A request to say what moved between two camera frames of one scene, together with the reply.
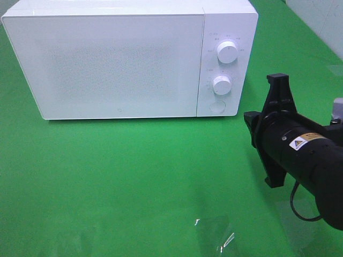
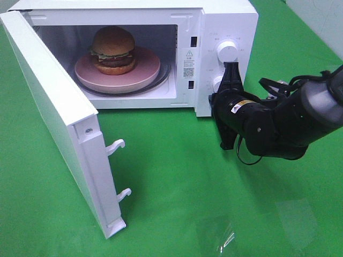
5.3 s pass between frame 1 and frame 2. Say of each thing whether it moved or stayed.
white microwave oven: stayed
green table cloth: stayed
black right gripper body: moved
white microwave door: moved
